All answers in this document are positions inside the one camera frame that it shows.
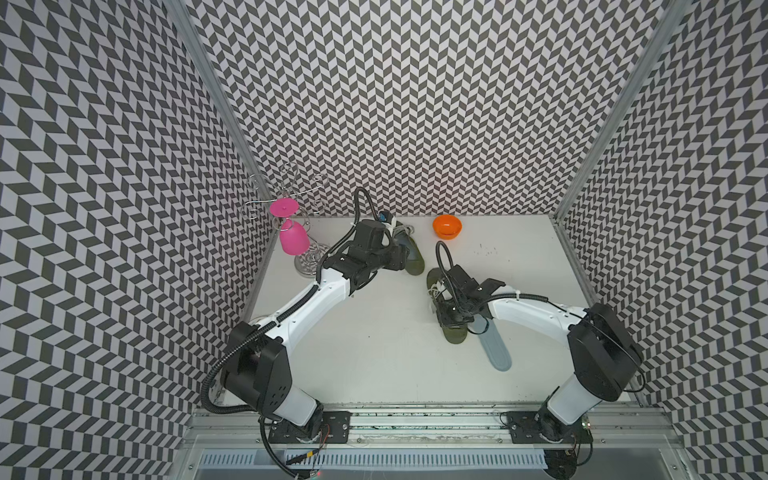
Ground olive green sandal with laces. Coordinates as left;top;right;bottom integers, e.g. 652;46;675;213
393;220;425;276

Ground grey-blue insole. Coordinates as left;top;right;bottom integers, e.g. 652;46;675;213
479;320;512;372

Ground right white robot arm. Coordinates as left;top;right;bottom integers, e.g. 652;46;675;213
427;265;643;444

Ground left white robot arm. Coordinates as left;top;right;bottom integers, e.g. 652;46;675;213
200;214;408;439

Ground orange bowl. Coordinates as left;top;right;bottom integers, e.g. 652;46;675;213
432;214;463;240

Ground pink plastic wine glass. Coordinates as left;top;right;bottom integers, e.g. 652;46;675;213
269;197;310;256

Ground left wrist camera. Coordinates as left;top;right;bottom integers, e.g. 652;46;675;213
378;209;398;237

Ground silver wire glass rack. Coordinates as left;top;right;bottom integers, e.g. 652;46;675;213
243;170;330;278

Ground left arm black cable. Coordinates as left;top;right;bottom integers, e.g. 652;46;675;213
199;284;319;416

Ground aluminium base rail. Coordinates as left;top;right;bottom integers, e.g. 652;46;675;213
168;403;696;479

